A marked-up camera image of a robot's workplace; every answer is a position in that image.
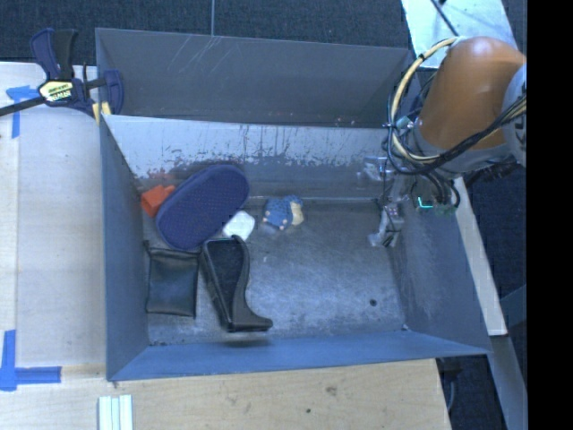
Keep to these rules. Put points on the dark blue oval case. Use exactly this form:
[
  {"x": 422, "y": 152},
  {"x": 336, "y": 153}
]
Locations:
[{"x": 201, "y": 206}]

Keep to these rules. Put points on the blue and yellow toy animal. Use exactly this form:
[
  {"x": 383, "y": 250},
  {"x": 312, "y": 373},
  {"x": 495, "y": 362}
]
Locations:
[{"x": 279, "y": 213}]

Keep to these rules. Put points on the grey metal bin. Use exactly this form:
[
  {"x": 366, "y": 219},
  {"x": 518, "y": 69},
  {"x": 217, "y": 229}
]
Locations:
[{"x": 322, "y": 285}]

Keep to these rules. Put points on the pale wood board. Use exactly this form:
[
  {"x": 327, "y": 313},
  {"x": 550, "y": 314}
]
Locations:
[{"x": 60, "y": 240}]

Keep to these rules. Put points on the black boot-shaped holder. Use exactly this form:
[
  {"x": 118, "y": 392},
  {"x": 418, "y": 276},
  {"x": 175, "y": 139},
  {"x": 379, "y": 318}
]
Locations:
[{"x": 228, "y": 276}]

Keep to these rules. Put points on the orange plastic toy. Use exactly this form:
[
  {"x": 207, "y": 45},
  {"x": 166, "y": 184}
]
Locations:
[{"x": 154, "y": 200}]

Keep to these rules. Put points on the black flat pouch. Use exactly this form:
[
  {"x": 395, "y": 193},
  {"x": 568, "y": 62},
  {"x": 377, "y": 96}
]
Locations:
[{"x": 172, "y": 280}]

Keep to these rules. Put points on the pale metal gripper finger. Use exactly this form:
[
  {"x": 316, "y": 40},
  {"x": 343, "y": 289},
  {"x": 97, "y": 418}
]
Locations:
[
  {"x": 384, "y": 222},
  {"x": 395, "y": 222}
]

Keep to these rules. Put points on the white small block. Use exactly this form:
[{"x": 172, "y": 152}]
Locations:
[{"x": 239, "y": 226}]

